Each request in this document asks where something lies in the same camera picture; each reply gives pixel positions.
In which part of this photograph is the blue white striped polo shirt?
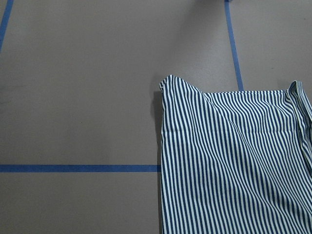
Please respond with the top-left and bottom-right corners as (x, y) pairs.
(159, 75), (312, 234)

